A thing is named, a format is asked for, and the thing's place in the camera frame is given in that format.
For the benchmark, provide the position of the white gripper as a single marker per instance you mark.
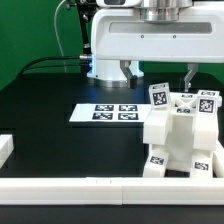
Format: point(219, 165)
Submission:
point(185, 31)

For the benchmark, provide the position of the small white tagged nut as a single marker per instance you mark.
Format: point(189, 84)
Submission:
point(160, 95)

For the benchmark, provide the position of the small white tagged cube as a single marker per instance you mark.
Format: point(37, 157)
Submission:
point(207, 102)

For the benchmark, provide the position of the white chair seat part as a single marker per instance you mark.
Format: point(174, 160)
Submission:
point(179, 141)

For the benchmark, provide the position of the white marker sheet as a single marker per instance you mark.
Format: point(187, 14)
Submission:
point(110, 112)

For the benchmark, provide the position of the white right fence bar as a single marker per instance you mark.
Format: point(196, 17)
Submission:
point(218, 161)

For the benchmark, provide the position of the white fence bar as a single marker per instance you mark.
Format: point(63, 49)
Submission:
point(218, 161)
point(6, 147)
point(111, 191)

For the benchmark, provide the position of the white front fence bar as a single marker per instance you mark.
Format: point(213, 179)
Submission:
point(111, 191)

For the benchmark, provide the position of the white left fence bar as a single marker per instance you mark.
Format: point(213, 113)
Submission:
point(6, 147)

